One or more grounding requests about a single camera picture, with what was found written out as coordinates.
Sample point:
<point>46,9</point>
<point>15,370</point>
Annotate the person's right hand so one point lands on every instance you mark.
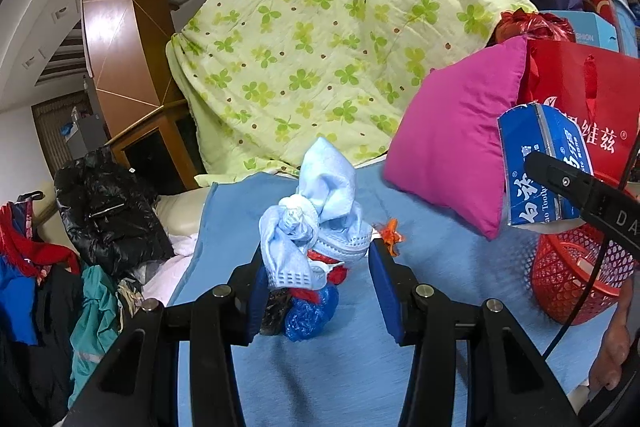
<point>606,369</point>

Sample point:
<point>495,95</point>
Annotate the blue toothpaste box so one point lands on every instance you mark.
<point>535,127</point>

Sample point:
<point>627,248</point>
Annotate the brown wooden headboard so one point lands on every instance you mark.
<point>125,49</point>

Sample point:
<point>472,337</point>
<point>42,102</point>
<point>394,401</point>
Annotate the black puffer jacket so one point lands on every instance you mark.
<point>108,215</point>

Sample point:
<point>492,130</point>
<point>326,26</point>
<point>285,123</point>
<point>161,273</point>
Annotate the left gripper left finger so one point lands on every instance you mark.
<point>136,382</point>

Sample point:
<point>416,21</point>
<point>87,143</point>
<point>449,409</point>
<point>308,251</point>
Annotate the black plastic bag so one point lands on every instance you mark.
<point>278,304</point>

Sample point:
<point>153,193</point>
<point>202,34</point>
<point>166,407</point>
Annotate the red plastic mesh basket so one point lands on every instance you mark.
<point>562,268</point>

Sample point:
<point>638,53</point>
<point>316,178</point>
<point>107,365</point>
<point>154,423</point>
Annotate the light blue box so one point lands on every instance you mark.
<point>590,29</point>

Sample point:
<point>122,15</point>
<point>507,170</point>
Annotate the orange wrapper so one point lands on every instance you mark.
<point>391,236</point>

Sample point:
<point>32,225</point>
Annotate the light blue face mask bundle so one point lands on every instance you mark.
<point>322,215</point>

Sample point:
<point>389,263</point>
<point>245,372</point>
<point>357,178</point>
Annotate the red gift bag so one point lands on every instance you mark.
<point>596,88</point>

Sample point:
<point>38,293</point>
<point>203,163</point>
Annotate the blue plastic bag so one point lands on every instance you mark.
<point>309,312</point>

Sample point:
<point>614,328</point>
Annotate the teal garment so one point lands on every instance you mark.
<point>96,329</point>

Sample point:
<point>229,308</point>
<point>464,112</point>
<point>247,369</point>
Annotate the magenta pillow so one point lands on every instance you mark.
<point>447,148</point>

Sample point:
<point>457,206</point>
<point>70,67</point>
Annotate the green clover pattern quilt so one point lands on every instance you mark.
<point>264,79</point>

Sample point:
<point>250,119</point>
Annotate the red plastic bag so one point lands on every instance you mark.
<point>334,271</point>

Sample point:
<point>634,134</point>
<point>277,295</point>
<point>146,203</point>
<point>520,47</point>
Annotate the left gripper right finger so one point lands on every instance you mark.
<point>509,383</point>

